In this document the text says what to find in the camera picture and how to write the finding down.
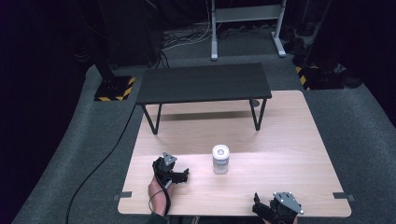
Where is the tangle of floor cables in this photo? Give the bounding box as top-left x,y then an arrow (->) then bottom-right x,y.
160,21 -> 262,52

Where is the black shelf riser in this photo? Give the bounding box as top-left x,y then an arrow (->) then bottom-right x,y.
135,62 -> 273,135

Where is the clear jar with white lid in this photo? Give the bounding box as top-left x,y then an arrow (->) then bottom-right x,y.
211,144 -> 231,175

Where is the person's left hand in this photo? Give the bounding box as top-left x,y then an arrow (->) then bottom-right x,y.
148,175 -> 176,217

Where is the dark shoe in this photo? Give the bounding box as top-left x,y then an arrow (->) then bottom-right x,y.
338,68 -> 364,90

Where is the white desk frame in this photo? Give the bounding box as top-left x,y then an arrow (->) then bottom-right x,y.
210,0 -> 288,62

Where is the grey table bracket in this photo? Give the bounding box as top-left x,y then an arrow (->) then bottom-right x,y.
113,190 -> 133,202
332,191 -> 356,203

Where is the black floor cable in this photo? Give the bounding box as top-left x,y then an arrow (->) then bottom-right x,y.
64,105 -> 138,224

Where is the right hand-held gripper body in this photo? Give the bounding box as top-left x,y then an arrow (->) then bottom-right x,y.
268,191 -> 304,224

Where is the striped black stand base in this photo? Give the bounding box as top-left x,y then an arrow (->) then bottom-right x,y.
294,64 -> 346,91
93,76 -> 136,103

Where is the person's right hand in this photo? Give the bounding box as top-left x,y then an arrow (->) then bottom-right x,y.
262,216 -> 299,224

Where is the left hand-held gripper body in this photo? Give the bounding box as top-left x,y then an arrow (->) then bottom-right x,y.
151,151 -> 185,186

